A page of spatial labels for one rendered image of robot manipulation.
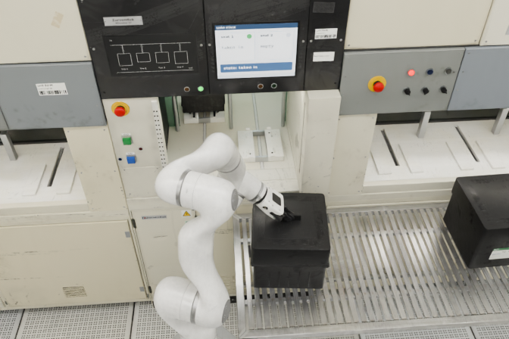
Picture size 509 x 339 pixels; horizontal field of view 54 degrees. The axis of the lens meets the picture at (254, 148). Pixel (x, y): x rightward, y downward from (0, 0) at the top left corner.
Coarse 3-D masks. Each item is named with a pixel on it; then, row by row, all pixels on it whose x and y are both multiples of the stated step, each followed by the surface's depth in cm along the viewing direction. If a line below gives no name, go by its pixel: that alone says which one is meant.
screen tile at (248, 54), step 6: (222, 36) 169; (228, 36) 170; (234, 36) 170; (240, 36) 170; (252, 36) 170; (222, 42) 171; (228, 42) 171; (234, 42) 171; (240, 42) 171; (246, 42) 172; (252, 42) 172; (246, 48) 173; (252, 48) 173; (222, 54) 174; (228, 54) 174; (234, 54) 174; (240, 54) 174; (246, 54) 175; (252, 54) 175; (222, 60) 175; (228, 60) 175; (234, 60) 176; (240, 60) 176; (246, 60) 176; (252, 60) 176
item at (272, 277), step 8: (256, 272) 189; (264, 272) 189; (272, 272) 189; (280, 272) 189; (288, 272) 189; (296, 272) 189; (304, 272) 189; (312, 272) 189; (320, 272) 189; (256, 280) 193; (264, 280) 192; (272, 280) 192; (280, 280) 192; (288, 280) 192; (296, 280) 192; (304, 280) 192; (312, 280) 192; (320, 280) 192; (320, 288) 195
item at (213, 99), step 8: (184, 96) 246; (192, 96) 247; (200, 96) 247; (208, 96) 248; (216, 96) 248; (224, 96) 255; (184, 104) 250; (192, 104) 250; (200, 104) 250; (208, 104) 251; (216, 104) 251; (184, 112) 253; (192, 112) 253
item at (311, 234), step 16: (256, 208) 194; (304, 208) 194; (320, 208) 194; (256, 224) 188; (272, 224) 188; (288, 224) 188; (304, 224) 188; (320, 224) 188; (256, 240) 182; (272, 240) 182; (288, 240) 182; (304, 240) 182; (320, 240) 182; (256, 256) 182; (272, 256) 181; (288, 256) 181; (304, 256) 181; (320, 256) 181
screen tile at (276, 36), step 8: (264, 32) 169; (272, 32) 170; (280, 32) 170; (264, 40) 171; (272, 40) 172; (280, 40) 172; (288, 40) 172; (280, 48) 174; (288, 48) 174; (264, 56) 176; (272, 56) 176; (280, 56) 176; (288, 56) 176
